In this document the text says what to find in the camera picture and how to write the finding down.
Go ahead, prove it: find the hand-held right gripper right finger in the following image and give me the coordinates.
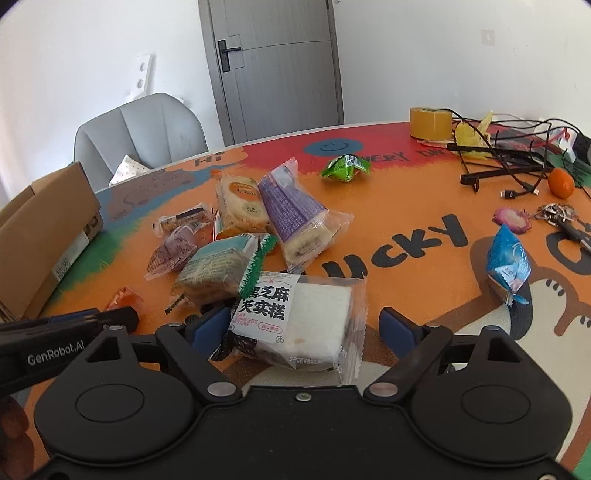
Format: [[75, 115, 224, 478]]
[[367, 307, 513, 400]]

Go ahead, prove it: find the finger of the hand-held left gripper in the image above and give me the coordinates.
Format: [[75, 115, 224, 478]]
[[0, 307, 140, 334]]

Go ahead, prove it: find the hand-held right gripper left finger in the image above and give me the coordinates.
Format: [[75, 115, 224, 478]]
[[90, 307, 243, 401]]

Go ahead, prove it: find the small red snack packet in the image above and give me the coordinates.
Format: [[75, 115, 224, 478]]
[[104, 287, 145, 315]]

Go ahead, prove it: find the teal sandwich cake packet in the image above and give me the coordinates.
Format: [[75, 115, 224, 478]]
[[164, 233, 278, 315]]

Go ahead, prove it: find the clear dark snack packet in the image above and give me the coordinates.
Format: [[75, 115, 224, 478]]
[[145, 226, 200, 281]]

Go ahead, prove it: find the white sesame cake packet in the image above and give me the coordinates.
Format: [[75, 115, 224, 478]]
[[210, 270, 368, 386]]

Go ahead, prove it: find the large cardboard box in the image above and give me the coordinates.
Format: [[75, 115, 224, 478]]
[[0, 161, 103, 325]]

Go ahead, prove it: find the clear brown biscuit packet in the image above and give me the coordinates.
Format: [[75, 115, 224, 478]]
[[153, 203, 215, 238]]

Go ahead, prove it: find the purple roll cake packet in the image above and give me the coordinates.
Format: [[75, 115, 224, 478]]
[[257, 158, 355, 273]]

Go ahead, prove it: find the person's left hand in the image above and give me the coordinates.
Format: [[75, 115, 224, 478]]
[[0, 396, 40, 467]]

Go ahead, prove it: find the colourful printed table mat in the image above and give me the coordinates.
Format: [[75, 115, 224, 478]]
[[18, 121, 591, 480]]

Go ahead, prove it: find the blue snack packet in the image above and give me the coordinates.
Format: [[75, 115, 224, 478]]
[[486, 224, 533, 306]]

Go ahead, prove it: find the dotted white pillow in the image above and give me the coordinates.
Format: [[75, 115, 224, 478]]
[[110, 154, 154, 186]]

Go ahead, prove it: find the green snack packet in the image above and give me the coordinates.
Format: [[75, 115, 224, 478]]
[[321, 154, 373, 184]]

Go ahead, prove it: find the black metal stand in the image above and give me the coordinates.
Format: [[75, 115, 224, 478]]
[[445, 141, 555, 191]]

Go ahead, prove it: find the grey chair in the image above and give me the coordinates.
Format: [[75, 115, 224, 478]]
[[74, 92, 209, 191]]

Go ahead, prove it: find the bunch of keys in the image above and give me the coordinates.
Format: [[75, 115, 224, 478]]
[[534, 202, 591, 253]]

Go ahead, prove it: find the yellow crumpled wrapper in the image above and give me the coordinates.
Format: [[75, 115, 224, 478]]
[[454, 110, 496, 160]]

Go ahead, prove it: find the yellow tape roll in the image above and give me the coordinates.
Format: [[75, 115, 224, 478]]
[[409, 107, 454, 140]]

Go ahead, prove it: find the orange tangerine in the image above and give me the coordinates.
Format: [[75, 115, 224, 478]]
[[548, 168, 575, 199]]

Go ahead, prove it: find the white board with holes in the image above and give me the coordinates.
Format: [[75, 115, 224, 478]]
[[124, 54, 154, 100]]

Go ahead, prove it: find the grey door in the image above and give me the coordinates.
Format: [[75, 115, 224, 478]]
[[198, 0, 345, 147]]

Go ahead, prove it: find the pink keychain charm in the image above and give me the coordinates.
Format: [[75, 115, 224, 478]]
[[494, 207, 533, 232]]

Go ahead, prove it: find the black usb cable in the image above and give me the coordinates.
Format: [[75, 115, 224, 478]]
[[498, 178, 542, 200]]

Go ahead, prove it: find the black wire basket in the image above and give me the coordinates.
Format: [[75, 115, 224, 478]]
[[443, 108, 591, 199]]

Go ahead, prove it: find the black door handle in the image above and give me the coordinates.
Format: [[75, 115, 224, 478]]
[[217, 39, 242, 73]]

